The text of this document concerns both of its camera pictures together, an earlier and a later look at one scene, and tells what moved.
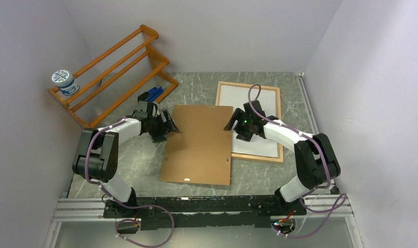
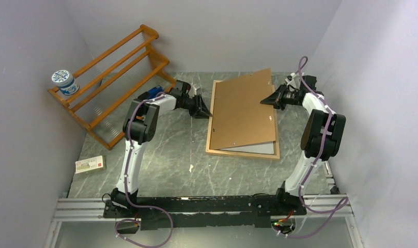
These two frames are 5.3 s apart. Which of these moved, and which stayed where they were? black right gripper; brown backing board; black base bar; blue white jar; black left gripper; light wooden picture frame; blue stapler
Moved: black left gripper; brown backing board; black right gripper; light wooden picture frame
Stayed: black base bar; blue stapler; blue white jar
